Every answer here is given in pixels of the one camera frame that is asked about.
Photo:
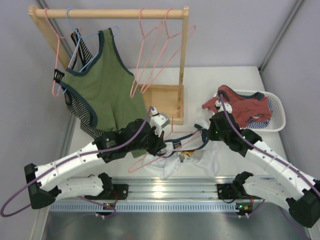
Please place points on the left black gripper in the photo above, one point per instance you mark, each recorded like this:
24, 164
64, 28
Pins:
155, 142

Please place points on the pink wire hanger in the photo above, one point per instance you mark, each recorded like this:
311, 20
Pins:
149, 159

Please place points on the white graphic tank top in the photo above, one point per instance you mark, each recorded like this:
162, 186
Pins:
199, 153

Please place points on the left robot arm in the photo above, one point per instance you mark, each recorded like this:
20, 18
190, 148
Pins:
56, 180

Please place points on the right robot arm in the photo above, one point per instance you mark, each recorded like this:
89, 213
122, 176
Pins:
289, 188

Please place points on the pink hanger middle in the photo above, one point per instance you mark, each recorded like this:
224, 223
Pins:
140, 69

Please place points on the green tank top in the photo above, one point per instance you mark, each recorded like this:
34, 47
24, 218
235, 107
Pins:
126, 109

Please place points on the red tank top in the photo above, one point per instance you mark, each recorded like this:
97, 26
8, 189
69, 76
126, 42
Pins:
245, 108

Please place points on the black white striped tank top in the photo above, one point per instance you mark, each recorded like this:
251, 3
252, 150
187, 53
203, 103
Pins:
88, 84

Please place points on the pink hanger far left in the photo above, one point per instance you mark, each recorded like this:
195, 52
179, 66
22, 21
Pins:
59, 38

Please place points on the wooden clothes rack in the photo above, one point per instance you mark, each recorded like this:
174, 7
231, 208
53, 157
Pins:
167, 98

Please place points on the blue striped garment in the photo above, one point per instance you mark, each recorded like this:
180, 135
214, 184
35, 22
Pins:
263, 124

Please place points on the white plastic laundry basket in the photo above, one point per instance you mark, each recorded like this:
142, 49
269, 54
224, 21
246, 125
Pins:
278, 119

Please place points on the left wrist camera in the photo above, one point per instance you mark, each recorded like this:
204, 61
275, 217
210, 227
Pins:
158, 121

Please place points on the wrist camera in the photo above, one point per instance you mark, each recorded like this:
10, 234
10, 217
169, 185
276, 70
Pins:
158, 121
222, 106

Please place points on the aluminium mounting rail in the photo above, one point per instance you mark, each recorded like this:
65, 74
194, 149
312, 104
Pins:
196, 195

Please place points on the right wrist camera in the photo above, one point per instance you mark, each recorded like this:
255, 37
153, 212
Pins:
222, 106

